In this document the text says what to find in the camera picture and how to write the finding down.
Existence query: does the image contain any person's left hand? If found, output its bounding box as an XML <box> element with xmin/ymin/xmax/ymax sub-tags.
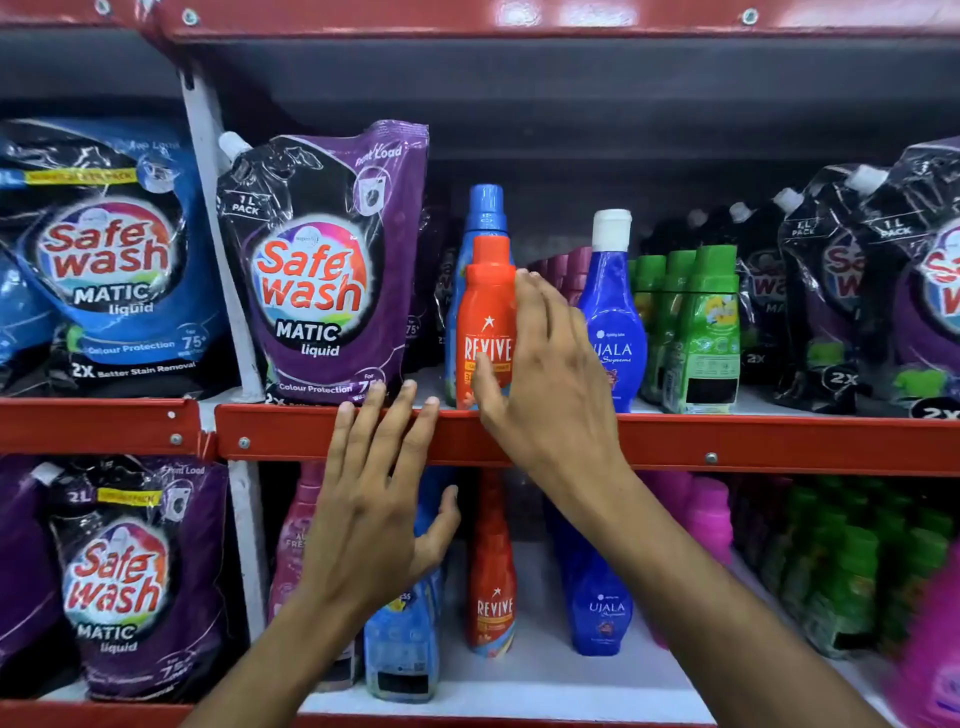
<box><xmin>300</xmin><ymin>378</ymin><xmax>462</xmax><ymax>624</ymax></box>

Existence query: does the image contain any person's right hand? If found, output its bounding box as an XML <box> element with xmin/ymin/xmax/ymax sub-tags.
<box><xmin>471</xmin><ymin>268</ymin><xmax>631</xmax><ymax>504</ymax></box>

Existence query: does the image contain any orange plastic bottle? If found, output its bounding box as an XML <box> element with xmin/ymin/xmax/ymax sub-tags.
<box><xmin>456</xmin><ymin>235</ymin><xmax>519</xmax><ymax>411</ymax></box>
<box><xmin>466</xmin><ymin>468</ymin><xmax>519</xmax><ymax>659</ymax></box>

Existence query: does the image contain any person's right forearm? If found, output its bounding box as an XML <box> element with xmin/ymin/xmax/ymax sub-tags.
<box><xmin>528</xmin><ymin>465</ymin><xmax>894</xmax><ymax>728</ymax></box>

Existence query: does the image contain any person's left forearm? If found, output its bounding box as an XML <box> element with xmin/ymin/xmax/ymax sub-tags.
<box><xmin>180</xmin><ymin>588</ymin><xmax>380</xmax><ymax>728</ymax></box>

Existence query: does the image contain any blue bottle with white cap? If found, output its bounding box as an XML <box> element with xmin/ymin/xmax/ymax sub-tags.
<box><xmin>577</xmin><ymin>208</ymin><xmax>648</xmax><ymax>414</ymax></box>

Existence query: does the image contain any row of pink bottles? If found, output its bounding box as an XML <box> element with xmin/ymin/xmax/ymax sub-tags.
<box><xmin>528</xmin><ymin>246</ymin><xmax>594</xmax><ymax>307</ymax></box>

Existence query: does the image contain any green plastic bottle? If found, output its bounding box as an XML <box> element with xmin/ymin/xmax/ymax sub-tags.
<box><xmin>641</xmin><ymin>249</ymin><xmax>699</xmax><ymax>406</ymax></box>
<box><xmin>630</xmin><ymin>255</ymin><xmax>669</xmax><ymax>340</ymax></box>
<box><xmin>661</xmin><ymin>245</ymin><xmax>742</xmax><ymax>415</ymax></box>

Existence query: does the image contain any pale pink plastic bottle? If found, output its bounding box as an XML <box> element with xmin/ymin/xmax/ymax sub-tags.
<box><xmin>267</xmin><ymin>461</ymin><xmax>365</xmax><ymax>693</ymax></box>

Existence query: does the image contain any light blue plastic bottle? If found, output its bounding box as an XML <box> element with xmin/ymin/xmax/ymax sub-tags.
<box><xmin>363</xmin><ymin>465</ymin><xmax>455</xmax><ymax>704</ymax></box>
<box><xmin>444</xmin><ymin>183</ymin><xmax>516</xmax><ymax>406</ymax></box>

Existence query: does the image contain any white metal shelf upright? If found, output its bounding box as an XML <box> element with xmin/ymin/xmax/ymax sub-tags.
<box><xmin>180</xmin><ymin>71</ymin><xmax>271</xmax><ymax>640</ymax></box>

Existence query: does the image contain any red metal shelf beam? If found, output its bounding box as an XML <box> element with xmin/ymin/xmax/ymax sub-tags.
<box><xmin>213</xmin><ymin>403</ymin><xmax>960</xmax><ymax>478</ymax></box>
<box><xmin>0</xmin><ymin>0</ymin><xmax>960</xmax><ymax>44</ymax></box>
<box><xmin>0</xmin><ymin>397</ymin><xmax>205</xmax><ymax>457</ymax></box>

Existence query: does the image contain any magenta plastic bottle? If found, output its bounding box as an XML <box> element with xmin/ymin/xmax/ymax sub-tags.
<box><xmin>643</xmin><ymin>472</ymin><xmax>735</xmax><ymax>650</ymax></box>
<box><xmin>885</xmin><ymin>547</ymin><xmax>960</xmax><ymax>728</ymax></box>

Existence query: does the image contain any large purple detergent pouch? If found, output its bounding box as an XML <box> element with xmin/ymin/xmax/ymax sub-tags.
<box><xmin>0</xmin><ymin>453</ymin><xmax>65</xmax><ymax>670</ymax></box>
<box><xmin>33</xmin><ymin>457</ymin><xmax>230</xmax><ymax>704</ymax></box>

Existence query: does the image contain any blue detergent pouch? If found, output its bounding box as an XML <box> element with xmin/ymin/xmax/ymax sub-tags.
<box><xmin>0</xmin><ymin>116</ymin><xmax>230</xmax><ymax>399</ymax></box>
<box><xmin>0</xmin><ymin>251</ymin><xmax>57</xmax><ymax>372</ymax></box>

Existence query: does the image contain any group of green bottles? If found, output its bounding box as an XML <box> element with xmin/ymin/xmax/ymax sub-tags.
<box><xmin>738</xmin><ymin>476</ymin><xmax>957</xmax><ymax>661</ymax></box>

